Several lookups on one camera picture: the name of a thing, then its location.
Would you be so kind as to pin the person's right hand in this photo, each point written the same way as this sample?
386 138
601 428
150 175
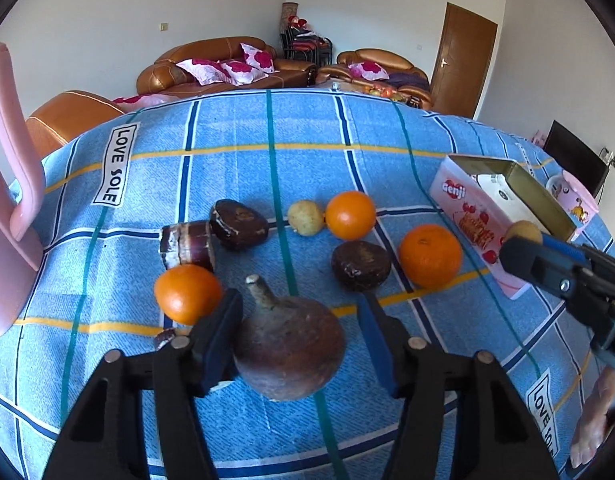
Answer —
592 426

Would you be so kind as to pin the brown wooden door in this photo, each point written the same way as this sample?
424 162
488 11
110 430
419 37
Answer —
463 60

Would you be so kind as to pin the orange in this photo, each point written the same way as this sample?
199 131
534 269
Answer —
351 215
430 255
187 293

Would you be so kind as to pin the pink electric kettle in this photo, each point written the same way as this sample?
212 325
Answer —
20 248

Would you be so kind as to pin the brown leather armchair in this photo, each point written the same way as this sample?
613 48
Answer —
404 76

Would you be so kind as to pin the brown leather long sofa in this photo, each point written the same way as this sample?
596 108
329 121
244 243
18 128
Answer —
163 76

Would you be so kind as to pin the black television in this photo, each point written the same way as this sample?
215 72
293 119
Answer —
573 155

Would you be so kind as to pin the pink flower pillow middle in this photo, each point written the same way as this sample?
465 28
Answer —
239 73

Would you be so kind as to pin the pink flower pillow armchair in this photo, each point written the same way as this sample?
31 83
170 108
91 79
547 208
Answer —
368 70

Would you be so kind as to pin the tall patterned floor vase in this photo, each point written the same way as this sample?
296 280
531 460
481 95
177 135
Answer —
288 11

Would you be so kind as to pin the large brown round fruit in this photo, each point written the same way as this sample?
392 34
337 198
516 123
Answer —
288 347

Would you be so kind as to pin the pink flower pillow left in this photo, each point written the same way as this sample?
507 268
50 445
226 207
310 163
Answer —
204 71

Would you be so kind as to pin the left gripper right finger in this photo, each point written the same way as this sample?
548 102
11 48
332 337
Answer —
496 436

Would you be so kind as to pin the pink cartoon cup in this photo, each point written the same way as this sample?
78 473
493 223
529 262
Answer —
574 199

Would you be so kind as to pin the small yellow round fruit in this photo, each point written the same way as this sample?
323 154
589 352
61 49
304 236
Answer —
306 217

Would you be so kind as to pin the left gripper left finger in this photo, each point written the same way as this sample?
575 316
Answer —
103 436

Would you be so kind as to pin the brown leather chair near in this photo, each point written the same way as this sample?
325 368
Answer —
65 117

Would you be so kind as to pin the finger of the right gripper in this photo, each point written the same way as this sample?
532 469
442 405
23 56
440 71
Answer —
567 255
522 259

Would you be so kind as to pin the pink flower blanket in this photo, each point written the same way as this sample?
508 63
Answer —
133 103

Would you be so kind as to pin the pink cookie tin box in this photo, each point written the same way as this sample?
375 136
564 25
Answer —
484 196

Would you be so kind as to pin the pink flower pillow right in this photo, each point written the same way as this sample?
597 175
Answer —
260 59

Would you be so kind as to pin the pink flower pillow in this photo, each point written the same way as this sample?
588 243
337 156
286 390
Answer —
260 59
239 73
204 71

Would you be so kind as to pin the stacked dark chairs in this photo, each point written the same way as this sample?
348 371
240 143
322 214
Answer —
309 48

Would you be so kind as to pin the wooden coffee table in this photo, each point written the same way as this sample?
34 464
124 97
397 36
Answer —
383 92

